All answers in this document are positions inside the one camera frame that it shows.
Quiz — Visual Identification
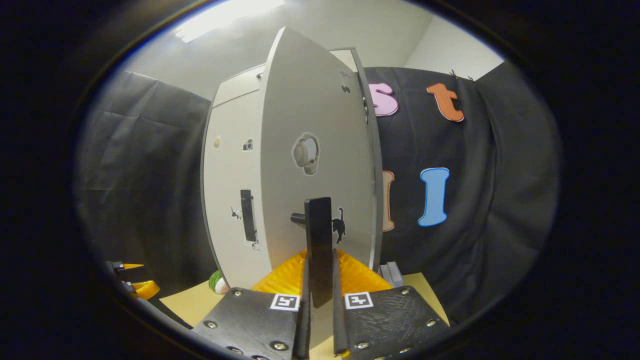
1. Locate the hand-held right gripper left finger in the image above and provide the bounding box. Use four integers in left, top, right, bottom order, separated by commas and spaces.
192, 249, 313, 360

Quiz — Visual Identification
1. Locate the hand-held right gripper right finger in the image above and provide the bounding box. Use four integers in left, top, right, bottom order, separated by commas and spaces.
331, 248, 451, 360

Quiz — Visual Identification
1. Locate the white double-door shoe cabinet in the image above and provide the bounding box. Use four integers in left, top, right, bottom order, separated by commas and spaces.
200, 47, 368, 291

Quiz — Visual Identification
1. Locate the white cabinet door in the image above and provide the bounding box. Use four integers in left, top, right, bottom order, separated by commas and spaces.
201, 90, 273, 290
259, 26, 385, 281

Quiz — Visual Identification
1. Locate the green round toy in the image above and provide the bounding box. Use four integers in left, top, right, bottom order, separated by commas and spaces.
209, 270, 231, 295

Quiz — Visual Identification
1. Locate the white box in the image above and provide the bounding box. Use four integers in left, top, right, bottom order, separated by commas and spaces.
379, 261, 404, 288

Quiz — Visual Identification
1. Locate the black backdrop cloth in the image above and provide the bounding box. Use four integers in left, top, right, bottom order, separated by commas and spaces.
75, 60, 561, 326

